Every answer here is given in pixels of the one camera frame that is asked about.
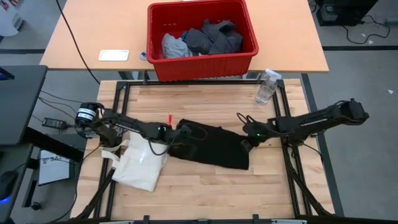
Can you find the dark grey cargo shorts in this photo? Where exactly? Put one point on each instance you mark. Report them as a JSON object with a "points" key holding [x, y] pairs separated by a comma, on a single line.
{"points": [[214, 40]]}

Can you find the white rounded object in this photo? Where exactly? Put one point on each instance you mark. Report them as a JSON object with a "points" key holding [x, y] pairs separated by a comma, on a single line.
{"points": [[9, 21]]}

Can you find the cream canvas tote bag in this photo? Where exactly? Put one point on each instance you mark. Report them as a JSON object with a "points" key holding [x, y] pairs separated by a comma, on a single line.
{"points": [[140, 168]]}

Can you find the white printed booklet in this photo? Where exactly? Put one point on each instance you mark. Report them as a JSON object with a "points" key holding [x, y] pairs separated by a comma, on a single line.
{"points": [[56, 168]]}

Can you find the black aluminium table frame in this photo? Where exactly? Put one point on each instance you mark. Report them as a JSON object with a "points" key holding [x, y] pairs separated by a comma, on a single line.
{"points": [[217, 83]]}

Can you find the dark grey flat panel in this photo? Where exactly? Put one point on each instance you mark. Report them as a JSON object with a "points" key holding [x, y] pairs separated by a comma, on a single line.
{"points": [[18, 105]]}

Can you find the light grey garment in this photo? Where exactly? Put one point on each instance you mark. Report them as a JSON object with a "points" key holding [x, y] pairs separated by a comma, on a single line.
{"points": [[174, 48]]}

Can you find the black support beam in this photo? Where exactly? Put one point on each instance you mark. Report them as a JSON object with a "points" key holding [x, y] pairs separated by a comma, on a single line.
{"points": [[53, 144]]}

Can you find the light wooden desk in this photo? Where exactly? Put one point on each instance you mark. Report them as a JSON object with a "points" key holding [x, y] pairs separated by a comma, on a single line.
{"points": [[280, 31]]}

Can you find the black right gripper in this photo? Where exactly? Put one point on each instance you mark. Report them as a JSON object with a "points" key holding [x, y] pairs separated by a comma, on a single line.
{"points": [[258, 132]]}

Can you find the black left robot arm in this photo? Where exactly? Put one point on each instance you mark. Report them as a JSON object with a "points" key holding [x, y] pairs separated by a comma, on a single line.
{"points": [[130, 126]]}

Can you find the clear plastic spray bottle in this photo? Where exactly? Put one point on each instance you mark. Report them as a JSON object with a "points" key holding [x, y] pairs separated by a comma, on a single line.
{"points": [[266, 90]]}

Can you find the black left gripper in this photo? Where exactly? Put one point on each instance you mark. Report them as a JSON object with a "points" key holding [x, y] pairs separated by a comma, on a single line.
{"points": [[180, 133]]}

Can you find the black round knob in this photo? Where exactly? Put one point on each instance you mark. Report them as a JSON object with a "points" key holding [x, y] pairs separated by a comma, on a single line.
{"points": [[36, 205]]}

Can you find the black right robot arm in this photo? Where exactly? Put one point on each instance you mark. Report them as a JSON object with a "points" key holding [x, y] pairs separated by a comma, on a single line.
{"points": [[311, 124]]}

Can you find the white rectangular pad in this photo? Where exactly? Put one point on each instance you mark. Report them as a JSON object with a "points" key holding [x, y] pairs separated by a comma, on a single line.
{"points": [[113, 55]]}

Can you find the black computer tower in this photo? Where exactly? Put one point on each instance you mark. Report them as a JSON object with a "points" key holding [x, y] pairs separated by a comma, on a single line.
{"points": [[345, 12]]}

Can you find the black t-shirt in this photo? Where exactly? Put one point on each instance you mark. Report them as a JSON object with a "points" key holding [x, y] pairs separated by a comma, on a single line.
{"points": [[217, 149]]}

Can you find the small grey round object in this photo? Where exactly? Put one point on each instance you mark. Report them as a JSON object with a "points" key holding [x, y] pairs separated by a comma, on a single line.
{"points": [[143, 56]]}

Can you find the grey power strip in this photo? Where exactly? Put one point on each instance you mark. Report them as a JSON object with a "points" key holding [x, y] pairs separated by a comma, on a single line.
{"points": [[392, 21]]}

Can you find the black computer mouse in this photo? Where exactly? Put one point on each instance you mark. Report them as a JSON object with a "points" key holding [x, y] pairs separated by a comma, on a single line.
{"points": [[7, 183]]}

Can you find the red tape tag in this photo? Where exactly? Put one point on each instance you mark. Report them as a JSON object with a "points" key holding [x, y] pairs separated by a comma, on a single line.
{"points": [[170, 119]]}

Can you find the red plastic laundry bin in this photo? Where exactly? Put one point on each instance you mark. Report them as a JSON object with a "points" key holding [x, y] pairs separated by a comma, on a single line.
{"points": [[202, 70]]}

